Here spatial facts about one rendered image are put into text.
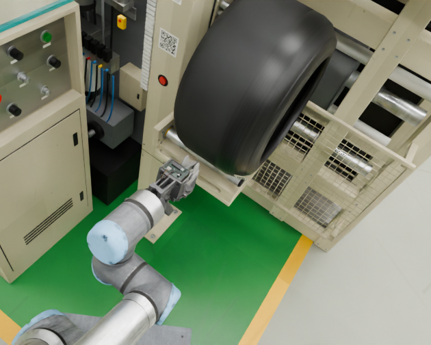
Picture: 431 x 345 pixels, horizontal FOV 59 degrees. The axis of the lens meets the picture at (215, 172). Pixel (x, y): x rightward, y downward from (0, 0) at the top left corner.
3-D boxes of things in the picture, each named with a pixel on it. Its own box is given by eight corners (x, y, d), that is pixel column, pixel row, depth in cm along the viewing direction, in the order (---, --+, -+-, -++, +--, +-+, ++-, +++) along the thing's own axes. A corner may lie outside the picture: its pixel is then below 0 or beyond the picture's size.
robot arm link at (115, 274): (116, 300, 92) (123, 278, 84) (81, 270, 95) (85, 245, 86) (142, 274, 99) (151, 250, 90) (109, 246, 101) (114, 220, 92)
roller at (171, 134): (161, 134, 143) (168, 124, 143) (165, 137, 147) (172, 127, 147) (238, 187, 136) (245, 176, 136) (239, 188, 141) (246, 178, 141)
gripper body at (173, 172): (196, 172, 96) (167, 199, 88) (188, 193, 102) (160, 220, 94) (172, 155, 98) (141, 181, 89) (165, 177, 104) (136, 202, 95)
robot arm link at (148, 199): (150, 236, 91) (119, 213, 93) (163, 224, 95) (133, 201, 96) (157, 214, 85) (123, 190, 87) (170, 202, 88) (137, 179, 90)
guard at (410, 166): (197, 152, 220) (226, 53, 165) (199, 151, 221) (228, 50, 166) (332, 245, 203) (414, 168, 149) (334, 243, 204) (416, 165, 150)
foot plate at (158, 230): (116, 216, 219) (116, 214, 217) (147, 187, 235) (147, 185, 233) (153, 244, 214) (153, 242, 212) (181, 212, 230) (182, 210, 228)
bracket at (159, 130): (150, 144, 146) (152, 126, 138) (209, 94, 169) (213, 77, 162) (157, 149, 145) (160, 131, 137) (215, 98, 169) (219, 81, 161)
